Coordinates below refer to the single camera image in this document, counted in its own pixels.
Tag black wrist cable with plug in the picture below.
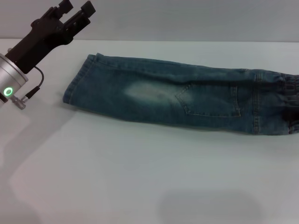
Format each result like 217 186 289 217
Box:
11 66 45 111

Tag blue denim shorts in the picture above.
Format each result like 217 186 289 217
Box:
62 52 299 136

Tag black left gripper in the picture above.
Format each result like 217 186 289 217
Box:
4 0 97 74

